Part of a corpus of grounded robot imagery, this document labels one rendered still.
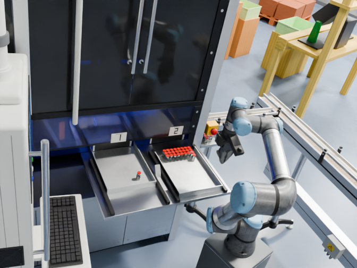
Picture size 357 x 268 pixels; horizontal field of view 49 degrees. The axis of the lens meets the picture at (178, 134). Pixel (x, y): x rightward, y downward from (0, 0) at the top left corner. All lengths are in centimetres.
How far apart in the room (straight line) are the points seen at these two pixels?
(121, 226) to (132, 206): 71
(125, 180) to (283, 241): 164
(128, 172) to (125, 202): 22
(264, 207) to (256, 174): 235
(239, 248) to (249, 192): 58
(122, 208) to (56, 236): 32
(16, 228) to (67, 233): 38
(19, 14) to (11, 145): 60
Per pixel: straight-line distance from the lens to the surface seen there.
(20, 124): 126
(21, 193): 142
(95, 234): 261
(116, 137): 210
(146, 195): 200
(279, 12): 791
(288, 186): 151
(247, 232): 188
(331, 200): 390
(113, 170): 210
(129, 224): 265
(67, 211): 196
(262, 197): 143
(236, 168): 376
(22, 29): 171
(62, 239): 186
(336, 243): 268
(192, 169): 220
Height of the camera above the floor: 227
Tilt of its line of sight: 35 degrees down
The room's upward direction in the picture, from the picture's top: 13 degrees clockwise
